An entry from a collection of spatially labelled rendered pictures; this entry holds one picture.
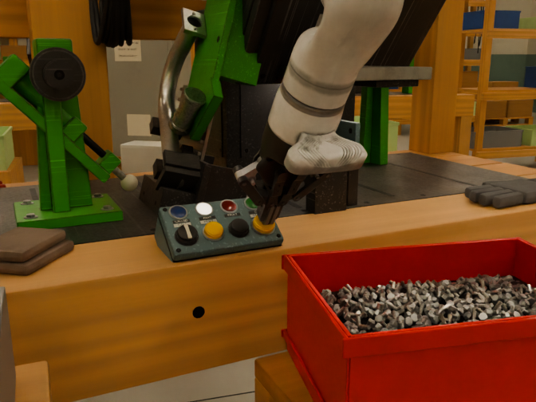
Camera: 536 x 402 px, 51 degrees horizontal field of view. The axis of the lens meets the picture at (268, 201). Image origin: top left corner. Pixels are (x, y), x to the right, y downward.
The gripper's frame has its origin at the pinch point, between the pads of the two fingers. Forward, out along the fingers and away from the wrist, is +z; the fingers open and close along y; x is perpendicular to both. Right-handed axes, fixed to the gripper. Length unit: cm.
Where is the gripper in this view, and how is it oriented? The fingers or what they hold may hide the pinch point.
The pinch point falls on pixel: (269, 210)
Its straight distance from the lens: 72.2
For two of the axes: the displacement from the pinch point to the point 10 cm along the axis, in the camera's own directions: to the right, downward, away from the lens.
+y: -9.0, 1.1, -4.2
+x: 3.6, 7.4, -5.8
